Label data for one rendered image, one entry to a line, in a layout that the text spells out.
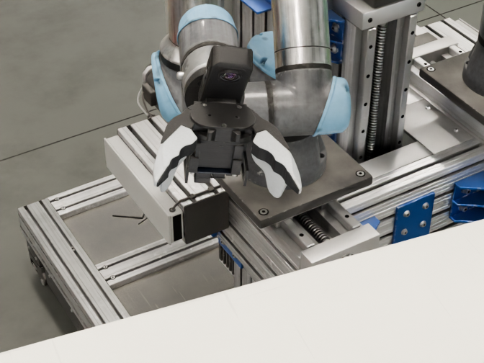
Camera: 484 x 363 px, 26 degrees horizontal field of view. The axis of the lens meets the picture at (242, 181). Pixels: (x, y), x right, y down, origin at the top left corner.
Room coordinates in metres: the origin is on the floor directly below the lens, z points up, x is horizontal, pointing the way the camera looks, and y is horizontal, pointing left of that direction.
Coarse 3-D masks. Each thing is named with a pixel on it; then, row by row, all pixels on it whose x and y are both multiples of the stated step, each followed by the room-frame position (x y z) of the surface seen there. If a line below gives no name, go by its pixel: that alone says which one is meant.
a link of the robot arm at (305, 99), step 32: (288, 0) 1.21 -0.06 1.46; (320, 0) 1.21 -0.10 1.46; (288, 32) 1.18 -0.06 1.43; (320, 32) 1.18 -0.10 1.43; (288, 64) 1.15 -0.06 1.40; (320, 64) 1.15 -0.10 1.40; (288, 96) 1.12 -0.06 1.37; (320, 96) 1.12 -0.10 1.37; (288, 128) 1.10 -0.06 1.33; (320, 128) 1.10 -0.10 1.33
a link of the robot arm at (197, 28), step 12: (192, 12) 1.16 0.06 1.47; (204, 12) 1.15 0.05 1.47; (216, 12) 1.16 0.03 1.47; (180, 24) 1.16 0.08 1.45; (192, 24) 1.13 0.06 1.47; (204, 24) 1.12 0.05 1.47; (216, 24) 1.12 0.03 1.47; (228, 24) 1.14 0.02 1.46; (180, 36) 1.13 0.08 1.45; (192, 36) 1.11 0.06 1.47; (204, 36) 1.10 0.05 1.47; (216, 36) 1.10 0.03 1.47; (228, 36) 1.11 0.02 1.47; (180, 48) 1.11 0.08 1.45; (192, 48) 1.08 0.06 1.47; (180, 60) 1.09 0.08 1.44
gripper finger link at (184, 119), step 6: (180, 114) 0.94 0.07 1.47; (186, 114) 0.94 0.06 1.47; (174, 120) 0.93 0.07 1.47; (180, 120) 0.93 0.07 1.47; (186, 120) 0.93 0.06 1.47; (168, 126) 0.92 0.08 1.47; (174, 126) 0.92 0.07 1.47; (186, 126) 0.92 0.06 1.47; (192, 126) 0.92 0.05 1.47; (198, 126) 0.93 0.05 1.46; (168, 132) 0.91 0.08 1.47; (204, 132) 0.93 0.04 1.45; (162, 138) 0.89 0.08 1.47
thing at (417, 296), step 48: (432, 240) 0.65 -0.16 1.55; (480, 240) 0.65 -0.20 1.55; (240, 288) 0.59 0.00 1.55; (288, 288) 0.59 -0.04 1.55; (336, 288) 0.59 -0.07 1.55; (384, 288) 0.59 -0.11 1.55; (432, 288) 0.59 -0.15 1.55; (480, 288) 0.59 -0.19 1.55; (96, 336) 0.54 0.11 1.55; (144, 336) 0.54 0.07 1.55; (192, 336) 0.54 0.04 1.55; (240, 336) 0.54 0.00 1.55; (288, 336) 0.54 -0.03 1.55; (336, 336) 0.54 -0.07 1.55; (384, 336) 0.54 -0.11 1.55; (432, 336) 0.54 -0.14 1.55; (480, 336) 0.54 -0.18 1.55
